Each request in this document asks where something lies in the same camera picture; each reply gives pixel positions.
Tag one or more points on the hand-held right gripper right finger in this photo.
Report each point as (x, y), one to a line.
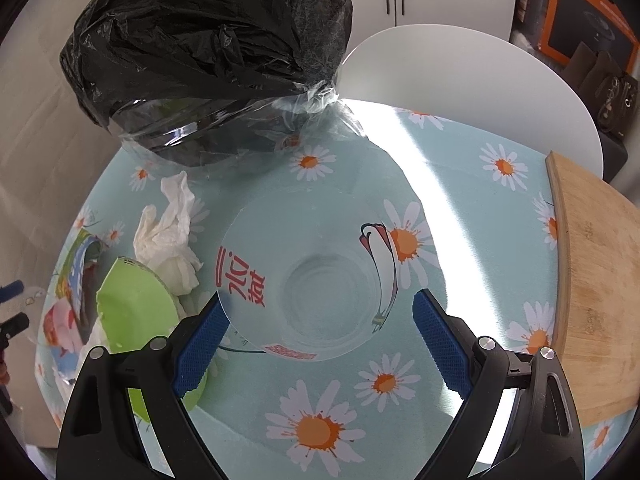
(440, 345)

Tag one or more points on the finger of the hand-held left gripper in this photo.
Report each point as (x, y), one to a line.
(12, 291)
(15, 324)

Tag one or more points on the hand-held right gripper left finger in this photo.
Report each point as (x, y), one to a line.
(197, 350)

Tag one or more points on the colourful snack wrapper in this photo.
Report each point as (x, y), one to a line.
(65, 320)

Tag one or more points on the green plastic bowl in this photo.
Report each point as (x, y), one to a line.
(135, 305)

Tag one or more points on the small white tissue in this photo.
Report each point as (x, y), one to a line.
(181, 272)

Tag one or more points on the large white tissue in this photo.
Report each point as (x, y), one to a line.
(165, 225)

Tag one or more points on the clear plastic cup red print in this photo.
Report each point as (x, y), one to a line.
(310, 240)

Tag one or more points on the clear plastic trash bin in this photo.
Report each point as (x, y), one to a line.
(215, 127)

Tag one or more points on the black trash bag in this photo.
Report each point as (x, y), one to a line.
(200, 35)

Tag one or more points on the daisy print tablecloth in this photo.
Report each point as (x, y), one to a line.
(350, 390)

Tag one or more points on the wooden cutting board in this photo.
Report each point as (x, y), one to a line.
(595, 285)

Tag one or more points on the brown bag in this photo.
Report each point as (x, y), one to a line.
(600, 85)

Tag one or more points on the orange cardboard box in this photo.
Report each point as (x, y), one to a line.
(561, 20)

